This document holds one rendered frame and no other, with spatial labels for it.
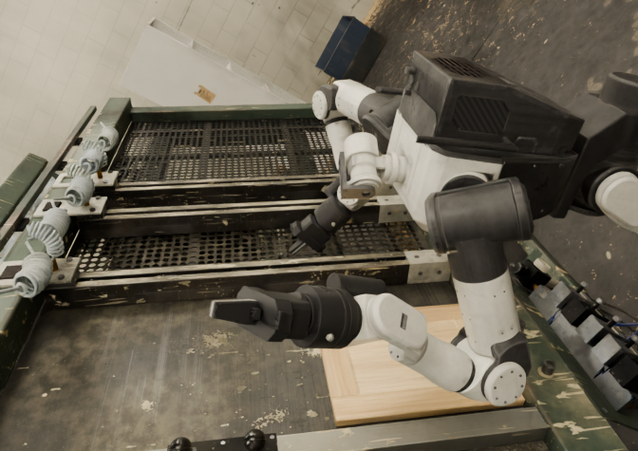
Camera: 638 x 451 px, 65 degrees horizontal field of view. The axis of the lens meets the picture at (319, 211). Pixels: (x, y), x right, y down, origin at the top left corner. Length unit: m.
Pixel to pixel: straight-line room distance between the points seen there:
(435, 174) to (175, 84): 4.07
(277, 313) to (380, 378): 0.57
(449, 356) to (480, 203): 0.26
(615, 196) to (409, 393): 0.58
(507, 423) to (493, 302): 0.35
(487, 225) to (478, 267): 0.07
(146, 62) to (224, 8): 1.61
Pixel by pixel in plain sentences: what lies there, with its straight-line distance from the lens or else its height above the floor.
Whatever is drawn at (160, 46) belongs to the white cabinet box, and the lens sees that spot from 4.77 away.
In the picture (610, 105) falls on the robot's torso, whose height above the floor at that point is 1.07.
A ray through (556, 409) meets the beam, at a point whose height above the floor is 0.88.
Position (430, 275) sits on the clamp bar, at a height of 0.95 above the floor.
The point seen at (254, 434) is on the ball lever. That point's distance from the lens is 0.91.
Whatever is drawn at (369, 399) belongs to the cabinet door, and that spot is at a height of 1.17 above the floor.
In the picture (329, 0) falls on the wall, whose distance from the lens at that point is 6.24.
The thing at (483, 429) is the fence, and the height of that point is 1.01.
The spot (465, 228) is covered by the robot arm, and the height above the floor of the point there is 1.34.
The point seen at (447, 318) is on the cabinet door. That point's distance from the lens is 1.35.
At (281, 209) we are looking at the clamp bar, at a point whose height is 1.31.
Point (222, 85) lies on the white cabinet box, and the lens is 4.81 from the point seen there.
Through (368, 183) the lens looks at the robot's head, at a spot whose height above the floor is 1.41.
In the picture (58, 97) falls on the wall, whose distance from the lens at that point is 6.51.
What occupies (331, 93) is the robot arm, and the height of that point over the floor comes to 1.41.
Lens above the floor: 1.82
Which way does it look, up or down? 22 degrees down
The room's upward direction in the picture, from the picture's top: 65 degrees counter-clockwise
